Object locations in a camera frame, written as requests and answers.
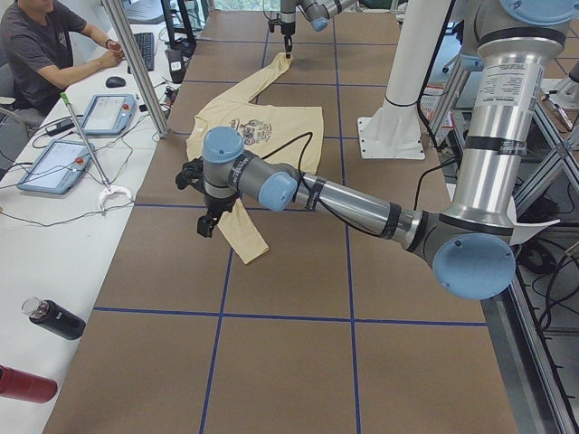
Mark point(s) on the red water bottle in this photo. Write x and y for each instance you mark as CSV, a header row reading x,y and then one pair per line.
x,y
25,386

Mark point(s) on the white camera mast pedestal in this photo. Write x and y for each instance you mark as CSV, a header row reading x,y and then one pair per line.
x,y
394,131

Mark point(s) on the black computer mouse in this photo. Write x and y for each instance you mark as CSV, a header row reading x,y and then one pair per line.
x,y
114,82

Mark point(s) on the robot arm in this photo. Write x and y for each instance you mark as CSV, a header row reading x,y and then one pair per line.
x,y
469,244
317,13

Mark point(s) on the white paper sheet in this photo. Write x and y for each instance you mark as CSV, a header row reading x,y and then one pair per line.
x,y
523,232

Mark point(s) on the beige long-sleeve printed shirt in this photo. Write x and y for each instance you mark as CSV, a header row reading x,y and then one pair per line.
x,y
291,135

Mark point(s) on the seated person in grey shirt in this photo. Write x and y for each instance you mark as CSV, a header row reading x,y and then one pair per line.
x,y
36,38

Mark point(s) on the teach pendant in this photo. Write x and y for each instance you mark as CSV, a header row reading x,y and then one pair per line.
x,y
108,114
57,169

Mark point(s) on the black keyboard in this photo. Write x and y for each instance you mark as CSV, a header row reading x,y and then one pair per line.
x,y
146,44

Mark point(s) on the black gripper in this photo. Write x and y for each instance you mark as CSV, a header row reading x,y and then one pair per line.
x,y
287,27
216,205

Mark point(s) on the upper teach pendant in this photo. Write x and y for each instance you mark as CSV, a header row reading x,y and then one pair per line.
x,y
108,114

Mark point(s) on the aluminium frame post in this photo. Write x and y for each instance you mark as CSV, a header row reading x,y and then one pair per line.
x,y
122,28

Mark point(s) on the black water bottle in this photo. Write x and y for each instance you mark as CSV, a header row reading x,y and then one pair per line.
x,y
47,314

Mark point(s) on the lower teach pendant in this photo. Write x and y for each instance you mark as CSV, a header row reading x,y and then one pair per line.
x,y
57,169

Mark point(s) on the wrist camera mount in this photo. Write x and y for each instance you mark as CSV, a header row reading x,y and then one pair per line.
x,y
191,174

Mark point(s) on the metal reacher grabber tool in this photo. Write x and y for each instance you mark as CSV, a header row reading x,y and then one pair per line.
x,y
109,188

